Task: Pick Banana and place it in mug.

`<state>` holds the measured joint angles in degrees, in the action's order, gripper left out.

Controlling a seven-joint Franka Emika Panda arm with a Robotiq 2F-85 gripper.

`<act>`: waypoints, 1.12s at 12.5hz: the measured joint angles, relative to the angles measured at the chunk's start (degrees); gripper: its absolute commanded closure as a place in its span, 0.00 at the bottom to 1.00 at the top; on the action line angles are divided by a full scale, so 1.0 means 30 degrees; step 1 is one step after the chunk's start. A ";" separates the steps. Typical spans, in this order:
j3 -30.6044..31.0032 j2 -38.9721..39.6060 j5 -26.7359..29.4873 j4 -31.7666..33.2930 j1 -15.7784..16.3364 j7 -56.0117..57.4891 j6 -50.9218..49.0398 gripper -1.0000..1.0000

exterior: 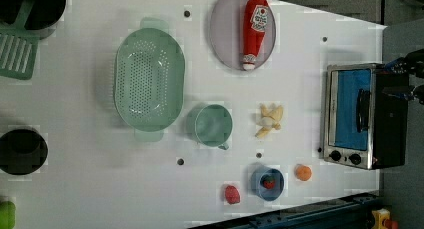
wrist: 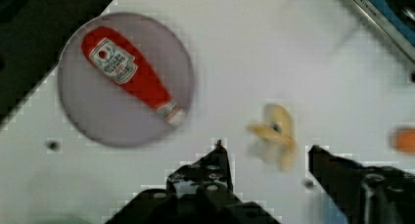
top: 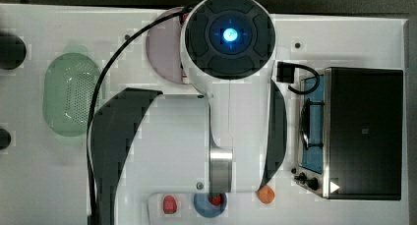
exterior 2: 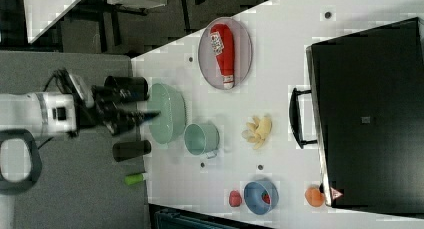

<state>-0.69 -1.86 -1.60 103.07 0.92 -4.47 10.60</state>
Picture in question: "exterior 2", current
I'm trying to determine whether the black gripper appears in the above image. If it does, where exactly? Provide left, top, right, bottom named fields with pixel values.
left=77, top=86, right=161, bottom=136

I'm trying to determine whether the yellow plush banana bunch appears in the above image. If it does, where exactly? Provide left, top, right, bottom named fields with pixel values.
left=242, top=116, right=272, bottom=150

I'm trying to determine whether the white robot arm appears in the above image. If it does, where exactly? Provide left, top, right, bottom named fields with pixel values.
left=0, top=86, right=160, bottom=196

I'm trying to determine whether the green mug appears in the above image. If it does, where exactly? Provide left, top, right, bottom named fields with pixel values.
left=184, top=123, right=220, bottom=159

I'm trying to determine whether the tall black cup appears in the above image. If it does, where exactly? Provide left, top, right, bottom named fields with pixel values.
left=104, top=76, right=148, bottom=103

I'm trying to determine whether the small black cylinder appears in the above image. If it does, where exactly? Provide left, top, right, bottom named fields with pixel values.
left=112, top=140, right=151, bottom=162

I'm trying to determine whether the green marker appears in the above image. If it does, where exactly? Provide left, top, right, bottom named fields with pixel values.
left=124, top=173, right=147, bottom=185

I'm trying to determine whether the red ketchup bottle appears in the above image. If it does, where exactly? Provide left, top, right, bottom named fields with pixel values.
left=209, top=24, right=235, bottom=89

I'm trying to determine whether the grey round plate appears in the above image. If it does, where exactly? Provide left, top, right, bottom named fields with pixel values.
left=198, top=17, right=252, bottom=90

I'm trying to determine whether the red strawberry toy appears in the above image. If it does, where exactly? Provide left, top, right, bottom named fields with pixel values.
left=229, top=190, right=242, bottom=207

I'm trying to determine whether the blue bowl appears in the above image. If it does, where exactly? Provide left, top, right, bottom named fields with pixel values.
left=243, top=179, right=279, bottom=215

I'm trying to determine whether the red toy in bowl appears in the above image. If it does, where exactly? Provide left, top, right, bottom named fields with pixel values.
left=262, top=193, right=270, bottom=204

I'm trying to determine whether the orange fruit toy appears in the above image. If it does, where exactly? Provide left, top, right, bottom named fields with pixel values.
left=304, top=187, right=325, bottom=207

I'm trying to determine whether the black toaster oven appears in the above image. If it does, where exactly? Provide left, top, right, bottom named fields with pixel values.
left=306, top=17, right=424, bottom=218

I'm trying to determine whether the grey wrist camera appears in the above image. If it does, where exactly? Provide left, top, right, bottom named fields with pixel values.
left=69, top=74, right=94, bottom=108

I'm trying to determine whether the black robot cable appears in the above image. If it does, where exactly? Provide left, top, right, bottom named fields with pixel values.
left=37, top=68, right=73, bottom=150

